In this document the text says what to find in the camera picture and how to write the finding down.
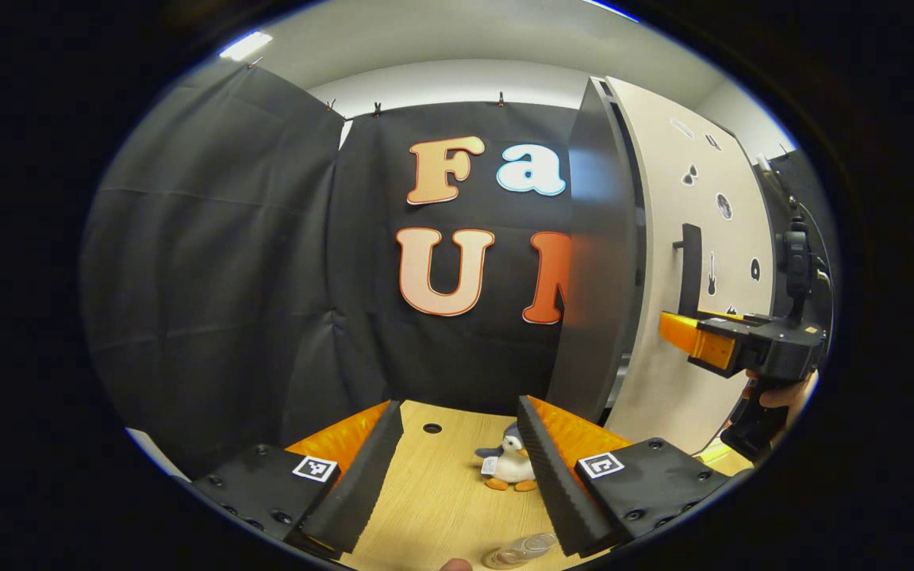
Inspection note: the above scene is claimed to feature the gray cabinet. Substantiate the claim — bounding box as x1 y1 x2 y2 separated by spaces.
546 77 648 425

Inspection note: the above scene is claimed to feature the clear plastic bottle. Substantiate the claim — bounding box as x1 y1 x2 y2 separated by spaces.
481 531 561 570

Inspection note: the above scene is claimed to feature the black backdrop cloth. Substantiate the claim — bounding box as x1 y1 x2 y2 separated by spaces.
80 63 835 477

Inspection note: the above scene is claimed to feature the penguin plush toy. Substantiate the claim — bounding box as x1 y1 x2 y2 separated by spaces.
474 422 539 492

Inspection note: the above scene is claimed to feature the ceiling light strip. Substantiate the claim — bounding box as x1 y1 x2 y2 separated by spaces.
219 32 274 62
584 0 640 23

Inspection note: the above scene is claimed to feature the white cabinet door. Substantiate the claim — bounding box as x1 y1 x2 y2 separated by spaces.
604 77 779 454

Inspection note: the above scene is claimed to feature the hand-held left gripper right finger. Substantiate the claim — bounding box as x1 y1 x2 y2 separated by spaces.
516 394 732 558

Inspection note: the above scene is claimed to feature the black cabinet door handle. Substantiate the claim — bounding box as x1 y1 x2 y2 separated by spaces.
673 224 704 320

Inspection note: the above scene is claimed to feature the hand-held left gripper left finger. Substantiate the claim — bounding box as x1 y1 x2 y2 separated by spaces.
191 399 405 556

